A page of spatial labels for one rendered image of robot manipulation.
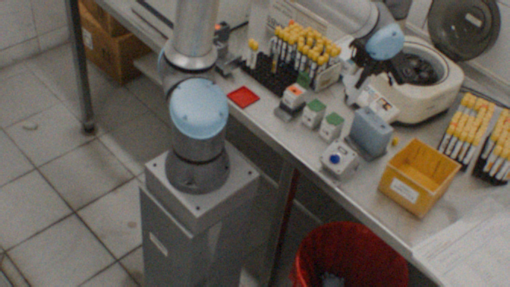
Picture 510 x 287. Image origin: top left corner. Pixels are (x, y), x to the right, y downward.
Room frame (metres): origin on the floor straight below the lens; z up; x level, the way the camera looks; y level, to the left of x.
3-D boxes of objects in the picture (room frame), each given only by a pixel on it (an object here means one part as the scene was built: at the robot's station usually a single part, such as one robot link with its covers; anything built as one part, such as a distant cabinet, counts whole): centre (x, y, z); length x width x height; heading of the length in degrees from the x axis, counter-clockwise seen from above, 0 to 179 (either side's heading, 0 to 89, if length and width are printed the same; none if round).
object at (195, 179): (0.90, 0.11, 1.00); 0.15 x 0.15 x 0.10
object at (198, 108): (0.90, 0.11, 1.12); 0.13 x 0.12 x 0.14; 20
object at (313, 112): (1.19, -0.16, 0.91); 0.05 x 0.04 x 0.07; 139
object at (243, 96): (1.26, 0.03, 0.88); 0.07 x 0.07 x 0.01; 49
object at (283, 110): (1.23, -0.11, 0.89); 0.09 x 0.05 x 0.04; 139
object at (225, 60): (1.41, 0.15, 0.92); 0.21 x 0.07 x 0.05; 49
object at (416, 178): (1.00, -0.42, 0.93); 0.13 x 0.13 x 0.10; 53
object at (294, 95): (1.23, -0.11, 0.92); 0.05 x 0.04 x 0.06; 139
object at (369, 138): (1.13, -0.31, 0.92); 0.10 x 0.07 x 0.10; 41
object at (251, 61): (1.37, -0.04, 0.93); 0.17 x 0.09 x 0.11; 49
